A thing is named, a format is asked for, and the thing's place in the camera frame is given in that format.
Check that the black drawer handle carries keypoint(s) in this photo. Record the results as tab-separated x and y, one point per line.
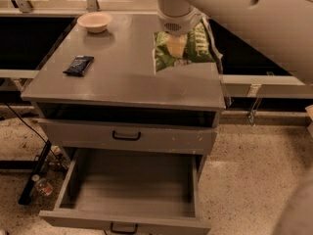
126	137
123	228

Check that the green jalapeno chip bag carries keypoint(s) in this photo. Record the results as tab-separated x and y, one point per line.
200	48

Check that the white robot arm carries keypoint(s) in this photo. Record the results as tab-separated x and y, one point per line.
258	181

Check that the black upper drawer handle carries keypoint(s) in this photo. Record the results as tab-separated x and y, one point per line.
126	137

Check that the grey metal rail frame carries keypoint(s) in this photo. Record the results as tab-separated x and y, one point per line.
65	4

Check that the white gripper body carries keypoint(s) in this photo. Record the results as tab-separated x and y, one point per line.
178	23

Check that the open lower grey drawer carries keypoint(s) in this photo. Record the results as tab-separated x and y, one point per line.
158	191

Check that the black lower drawer handle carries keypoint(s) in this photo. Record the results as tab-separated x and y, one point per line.
123	228

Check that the black bar on floor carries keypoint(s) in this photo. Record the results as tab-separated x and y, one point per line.
39	162

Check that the closed upper grey drawer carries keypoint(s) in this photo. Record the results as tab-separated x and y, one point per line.
98	135

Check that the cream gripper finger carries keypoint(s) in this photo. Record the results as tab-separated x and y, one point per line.
176	45

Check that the plastic bottle on floor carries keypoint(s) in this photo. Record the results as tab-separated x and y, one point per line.
42	185

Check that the dark blue snack packet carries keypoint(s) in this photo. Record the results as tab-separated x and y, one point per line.
79	65

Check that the white paper bowl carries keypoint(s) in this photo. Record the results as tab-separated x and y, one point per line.
95	22

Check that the grey drawer cabinet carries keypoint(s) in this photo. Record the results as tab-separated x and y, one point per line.
121	84

